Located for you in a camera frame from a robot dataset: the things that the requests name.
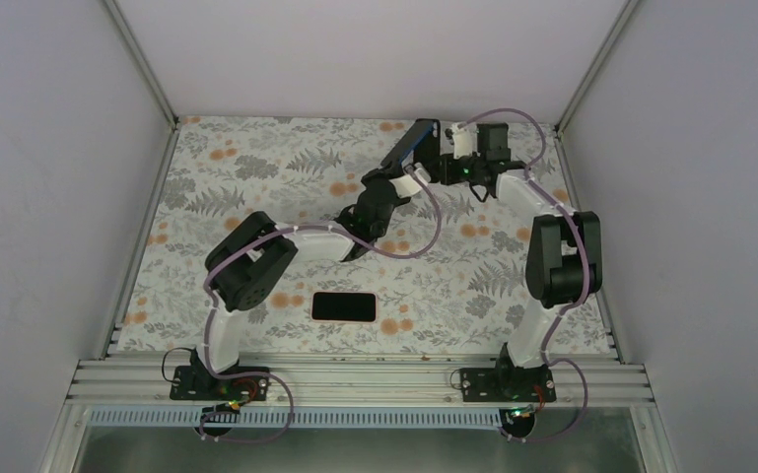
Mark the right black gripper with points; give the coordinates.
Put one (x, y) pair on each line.
(447, 175)

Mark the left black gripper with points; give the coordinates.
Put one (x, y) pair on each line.
(379, 174)

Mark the black phone with pink edge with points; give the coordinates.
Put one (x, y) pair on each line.
(346, 307)

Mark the black phone case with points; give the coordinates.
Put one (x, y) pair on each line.
(427, 153)

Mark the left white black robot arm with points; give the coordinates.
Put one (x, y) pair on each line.
(246, 266)

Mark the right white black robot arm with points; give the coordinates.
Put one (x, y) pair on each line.
(563, 260)

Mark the floral patterned table mat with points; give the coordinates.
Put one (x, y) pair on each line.
(451, 281)

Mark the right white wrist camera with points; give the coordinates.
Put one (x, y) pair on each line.
(463, 138)

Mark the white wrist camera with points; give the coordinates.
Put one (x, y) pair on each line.
(463, 138)
(413, 181)

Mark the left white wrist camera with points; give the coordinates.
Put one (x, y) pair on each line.
(413, 181)

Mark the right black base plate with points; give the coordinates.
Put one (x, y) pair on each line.
(510, 385)

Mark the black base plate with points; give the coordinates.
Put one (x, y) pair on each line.
(510, 385)
(197, 384)

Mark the slotted grey cable duct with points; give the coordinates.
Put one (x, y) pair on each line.
(302, 418)

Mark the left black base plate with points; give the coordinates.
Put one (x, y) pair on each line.
(197, 384)

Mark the aluminium rail frame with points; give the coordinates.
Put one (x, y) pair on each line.
(325, 381)

